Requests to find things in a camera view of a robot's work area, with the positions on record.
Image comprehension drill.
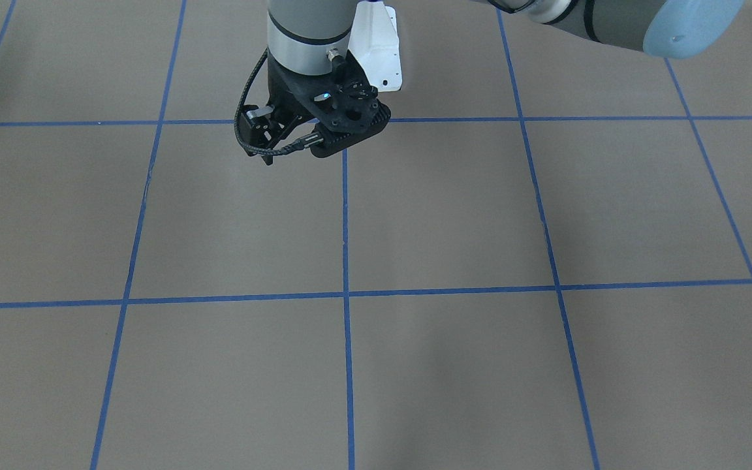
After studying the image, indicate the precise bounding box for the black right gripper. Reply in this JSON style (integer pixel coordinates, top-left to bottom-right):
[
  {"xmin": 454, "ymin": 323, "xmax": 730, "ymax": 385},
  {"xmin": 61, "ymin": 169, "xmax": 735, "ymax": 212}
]
[{"xmin": 242, "ymin": 55, "xmax": 324, "ymax": 164}]

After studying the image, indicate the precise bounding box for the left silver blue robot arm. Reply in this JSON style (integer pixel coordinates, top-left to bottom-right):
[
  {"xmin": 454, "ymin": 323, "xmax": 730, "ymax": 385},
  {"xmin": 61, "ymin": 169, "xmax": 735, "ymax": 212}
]
[{"xmin": 488, "ymin": 1, "xmax": 744, "ymax": 59}]

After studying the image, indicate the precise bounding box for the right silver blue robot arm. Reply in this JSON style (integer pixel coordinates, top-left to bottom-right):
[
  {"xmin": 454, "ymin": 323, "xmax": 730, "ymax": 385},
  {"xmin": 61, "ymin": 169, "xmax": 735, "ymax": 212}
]
[{"xmin": 234, "ymin": 1, "xmax": 384, "ymax": 166}]

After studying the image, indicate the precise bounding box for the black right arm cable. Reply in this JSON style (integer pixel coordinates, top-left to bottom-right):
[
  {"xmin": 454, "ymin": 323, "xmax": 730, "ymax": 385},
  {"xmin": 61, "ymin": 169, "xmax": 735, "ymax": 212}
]
[{"xmin": 234, "ymin": 47, "xmax": 324, "ymax": 157}]

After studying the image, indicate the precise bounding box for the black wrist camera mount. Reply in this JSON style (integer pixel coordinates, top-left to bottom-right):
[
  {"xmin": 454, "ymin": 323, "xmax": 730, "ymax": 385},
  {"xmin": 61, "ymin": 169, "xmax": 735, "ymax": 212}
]
[{"xmin": 290, "ymin": 52, "xmax": 391, "ymax": 158}]

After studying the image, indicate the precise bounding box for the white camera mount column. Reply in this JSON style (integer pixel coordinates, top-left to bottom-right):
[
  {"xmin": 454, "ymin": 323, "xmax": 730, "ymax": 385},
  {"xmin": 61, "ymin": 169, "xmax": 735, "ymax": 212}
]
[{"xmin": 349, "ymin": 2, "xmax": 403, "ymax": 93}]

